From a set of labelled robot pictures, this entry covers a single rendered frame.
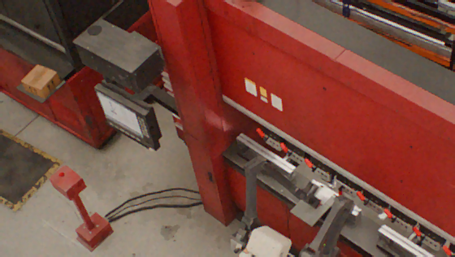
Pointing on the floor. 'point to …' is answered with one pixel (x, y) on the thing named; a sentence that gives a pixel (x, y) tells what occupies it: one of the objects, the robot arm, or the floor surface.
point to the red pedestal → (92, 240)
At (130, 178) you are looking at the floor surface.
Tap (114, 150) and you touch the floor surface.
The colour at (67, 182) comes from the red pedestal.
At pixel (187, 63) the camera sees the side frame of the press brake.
